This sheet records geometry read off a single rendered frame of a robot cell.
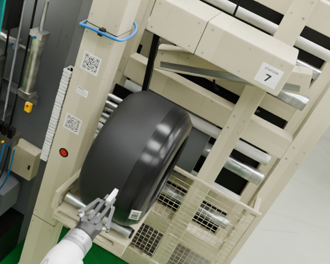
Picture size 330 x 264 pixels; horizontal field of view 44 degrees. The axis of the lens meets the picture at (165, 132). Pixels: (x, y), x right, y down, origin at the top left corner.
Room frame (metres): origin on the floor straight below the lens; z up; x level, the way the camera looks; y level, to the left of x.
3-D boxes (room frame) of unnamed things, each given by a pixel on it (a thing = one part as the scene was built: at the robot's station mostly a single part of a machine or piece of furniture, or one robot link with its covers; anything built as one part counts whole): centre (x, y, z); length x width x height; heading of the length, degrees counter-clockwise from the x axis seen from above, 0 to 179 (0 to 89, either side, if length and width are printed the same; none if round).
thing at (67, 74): (1.45, 0.44, 1.19); 0.05 x 0.04 x 0.48; 172
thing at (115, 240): (1.31, 0.12, 0.83); 0.36 x 0.09 x 0.06; 82
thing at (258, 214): (1.74, -0.17, 0.65); 0.90 x 0.02 x 0.70; 82
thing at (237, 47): (1.73, -0.06, 1.71); 0.61 x 0.25 x 0.15; 82
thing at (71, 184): (1.47, 0.28, 0.90); 0.40 x 0.03 x 0.10; 172
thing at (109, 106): (1.86, 0.27, 1.05); 0.20 x 0.15 x 0.30; 82
